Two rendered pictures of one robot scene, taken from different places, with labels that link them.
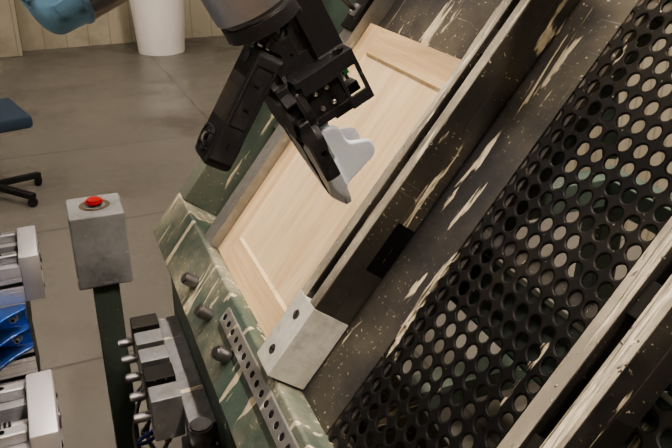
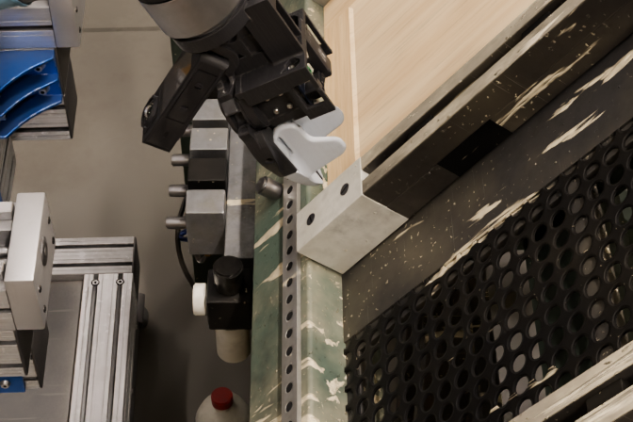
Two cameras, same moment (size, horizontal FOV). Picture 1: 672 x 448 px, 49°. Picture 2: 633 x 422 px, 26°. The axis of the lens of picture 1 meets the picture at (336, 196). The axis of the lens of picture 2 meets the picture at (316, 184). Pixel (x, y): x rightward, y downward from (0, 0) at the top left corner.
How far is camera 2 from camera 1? 64 cm
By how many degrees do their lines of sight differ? 29
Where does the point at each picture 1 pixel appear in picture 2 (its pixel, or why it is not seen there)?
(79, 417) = not seen: hidden behind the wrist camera
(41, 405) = (24, 241)
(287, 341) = (326, 219)
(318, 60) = (272, 65)
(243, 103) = (182, 100)
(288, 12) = (229, 31)
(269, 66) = (211, 71)
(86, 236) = not seen: outside the picture
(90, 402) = not seen: hidden behind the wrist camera
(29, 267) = (60, 10)
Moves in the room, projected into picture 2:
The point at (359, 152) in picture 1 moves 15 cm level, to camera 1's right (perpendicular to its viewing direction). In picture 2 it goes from (325, 150) to (501, 198)
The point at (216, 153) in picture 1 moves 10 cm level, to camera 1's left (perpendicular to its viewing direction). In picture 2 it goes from (153, 138) to (43, 107)
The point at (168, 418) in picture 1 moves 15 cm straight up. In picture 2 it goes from (205, 234) to (199, 158)
